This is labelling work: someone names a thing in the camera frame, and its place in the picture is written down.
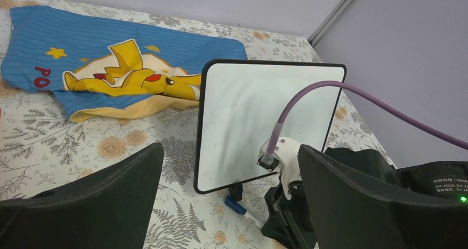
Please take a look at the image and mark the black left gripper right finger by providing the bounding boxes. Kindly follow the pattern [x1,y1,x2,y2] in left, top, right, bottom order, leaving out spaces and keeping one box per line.
[297,144,468,249]

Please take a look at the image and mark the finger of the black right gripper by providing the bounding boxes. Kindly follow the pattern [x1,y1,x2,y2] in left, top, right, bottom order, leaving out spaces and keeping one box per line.
[227,183,243,202]

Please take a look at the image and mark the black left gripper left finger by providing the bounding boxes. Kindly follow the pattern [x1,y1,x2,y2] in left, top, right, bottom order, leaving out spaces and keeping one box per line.
[1,143,164,248]

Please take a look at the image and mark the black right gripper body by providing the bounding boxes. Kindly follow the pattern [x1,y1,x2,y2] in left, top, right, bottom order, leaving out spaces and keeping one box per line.
[261,181,317,249]

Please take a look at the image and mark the white marker pen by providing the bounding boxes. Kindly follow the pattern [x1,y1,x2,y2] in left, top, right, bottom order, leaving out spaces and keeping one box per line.
[224,195,263,229]

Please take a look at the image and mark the black framed whiteboard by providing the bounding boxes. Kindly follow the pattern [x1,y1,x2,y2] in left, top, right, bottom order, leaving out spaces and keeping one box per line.
[194,59,347,194]

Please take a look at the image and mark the blue marker cap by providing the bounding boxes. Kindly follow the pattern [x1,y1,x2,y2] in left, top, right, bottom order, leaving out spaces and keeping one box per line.
[224,195,247,215]

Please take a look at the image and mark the blue pikachu cloth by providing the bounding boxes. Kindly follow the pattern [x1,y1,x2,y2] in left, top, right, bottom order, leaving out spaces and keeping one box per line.
[1,6,247,123]

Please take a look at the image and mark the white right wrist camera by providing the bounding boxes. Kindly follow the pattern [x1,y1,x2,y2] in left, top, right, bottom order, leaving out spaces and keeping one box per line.
[258,137,302,200]

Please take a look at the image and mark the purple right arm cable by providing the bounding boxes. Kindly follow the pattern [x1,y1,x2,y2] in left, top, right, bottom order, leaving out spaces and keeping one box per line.
[265,80,468,158]

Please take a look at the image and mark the right aluminium frame post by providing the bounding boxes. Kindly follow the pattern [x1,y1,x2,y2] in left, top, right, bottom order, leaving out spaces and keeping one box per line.
[308,0,355,47]

